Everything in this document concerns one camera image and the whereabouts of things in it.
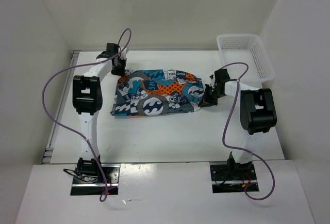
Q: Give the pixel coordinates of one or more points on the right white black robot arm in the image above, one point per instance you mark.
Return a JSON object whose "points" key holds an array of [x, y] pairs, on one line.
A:
{"points": [[257, 115]]}

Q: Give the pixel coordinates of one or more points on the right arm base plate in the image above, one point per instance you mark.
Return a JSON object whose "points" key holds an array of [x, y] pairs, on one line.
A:
{"points": [[225, 180]]}

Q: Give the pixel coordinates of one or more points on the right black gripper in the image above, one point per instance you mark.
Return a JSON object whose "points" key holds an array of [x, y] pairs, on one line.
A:
{"points": [[207, 100]]}

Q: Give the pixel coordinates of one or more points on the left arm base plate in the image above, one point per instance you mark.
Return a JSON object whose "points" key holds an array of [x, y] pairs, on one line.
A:
{"points": [[89, 187]]}

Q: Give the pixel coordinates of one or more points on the colourful patterned shorts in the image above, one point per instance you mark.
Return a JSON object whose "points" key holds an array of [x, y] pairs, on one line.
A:
{"points": [[157, 92]]}

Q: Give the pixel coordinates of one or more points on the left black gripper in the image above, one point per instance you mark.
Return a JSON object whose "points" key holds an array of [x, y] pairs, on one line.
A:
{"points": [[120, 73]]}

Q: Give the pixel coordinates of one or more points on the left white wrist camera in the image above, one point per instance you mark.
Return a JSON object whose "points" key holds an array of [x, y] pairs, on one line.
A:
{"points": [[123, 54]]}

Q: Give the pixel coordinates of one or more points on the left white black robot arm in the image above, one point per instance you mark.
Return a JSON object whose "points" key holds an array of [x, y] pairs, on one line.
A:
{"points": [[88, 100]]}

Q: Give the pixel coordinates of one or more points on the white plastic mesh basket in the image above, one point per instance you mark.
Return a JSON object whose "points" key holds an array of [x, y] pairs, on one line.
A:
{"points": [[247, 48]]}

